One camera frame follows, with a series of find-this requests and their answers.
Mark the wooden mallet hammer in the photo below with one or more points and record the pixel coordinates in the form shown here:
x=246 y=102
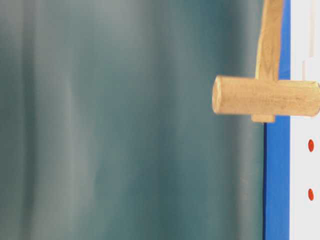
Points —
x=265 y=96

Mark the blue table mat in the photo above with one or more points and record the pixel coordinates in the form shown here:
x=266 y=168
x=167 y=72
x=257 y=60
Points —
x=276 y=179

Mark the white board with red marks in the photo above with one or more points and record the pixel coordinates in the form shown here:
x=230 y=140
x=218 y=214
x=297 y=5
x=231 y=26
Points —
x=304 y=131

